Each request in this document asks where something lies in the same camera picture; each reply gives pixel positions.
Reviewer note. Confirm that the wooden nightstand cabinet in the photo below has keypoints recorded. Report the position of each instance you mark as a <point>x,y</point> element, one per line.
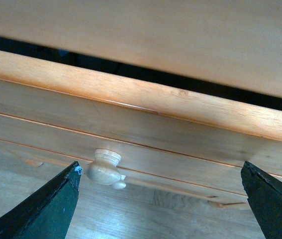
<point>231,42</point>

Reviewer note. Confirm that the wooden drawer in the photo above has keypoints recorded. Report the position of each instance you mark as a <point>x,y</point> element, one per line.
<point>156,129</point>
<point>16,156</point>

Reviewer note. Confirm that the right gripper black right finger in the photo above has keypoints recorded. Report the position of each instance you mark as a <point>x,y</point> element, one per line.
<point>265,199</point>

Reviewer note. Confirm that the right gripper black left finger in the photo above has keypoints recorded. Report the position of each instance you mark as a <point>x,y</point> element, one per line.
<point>47,213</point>

